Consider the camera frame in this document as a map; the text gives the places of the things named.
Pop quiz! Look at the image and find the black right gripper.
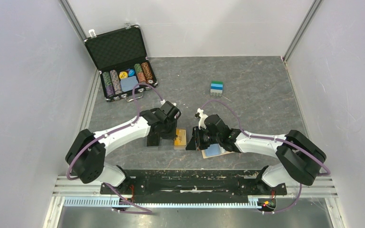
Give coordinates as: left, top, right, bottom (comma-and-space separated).
186, 126, 221, 151

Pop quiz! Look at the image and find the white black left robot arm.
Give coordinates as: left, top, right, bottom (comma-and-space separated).
65, 100, 181, 194

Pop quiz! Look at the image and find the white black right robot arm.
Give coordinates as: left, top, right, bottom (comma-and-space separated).
185, 114, 327, 194

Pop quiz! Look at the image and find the black VIP card stack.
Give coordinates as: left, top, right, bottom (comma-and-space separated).
146, 133, 160, 147

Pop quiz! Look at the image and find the clear acrylic card tray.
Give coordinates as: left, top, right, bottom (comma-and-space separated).
145, 128, 188, 151

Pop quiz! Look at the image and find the blue green block stack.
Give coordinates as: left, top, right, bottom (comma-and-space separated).
210, 81, 224, 96

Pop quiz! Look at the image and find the black poker chip case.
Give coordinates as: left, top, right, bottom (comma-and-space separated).
84, 23, 158, 102

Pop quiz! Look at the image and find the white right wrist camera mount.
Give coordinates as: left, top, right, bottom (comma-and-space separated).
194, 108, 208, 129

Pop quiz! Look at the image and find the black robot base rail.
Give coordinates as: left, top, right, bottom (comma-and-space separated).
115, 170, 287, 203

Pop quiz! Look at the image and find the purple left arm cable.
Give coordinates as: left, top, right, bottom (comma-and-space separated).
67, 83, 166, 215

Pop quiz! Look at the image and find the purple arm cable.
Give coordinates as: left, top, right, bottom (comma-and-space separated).
67, 83, 166, 215
200, 99, 331, 215

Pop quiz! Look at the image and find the white toothed cable rail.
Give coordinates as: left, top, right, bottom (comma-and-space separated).
63, 196, 260, 209

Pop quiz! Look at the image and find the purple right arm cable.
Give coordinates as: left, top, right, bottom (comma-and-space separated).
200, 99, 331, 215

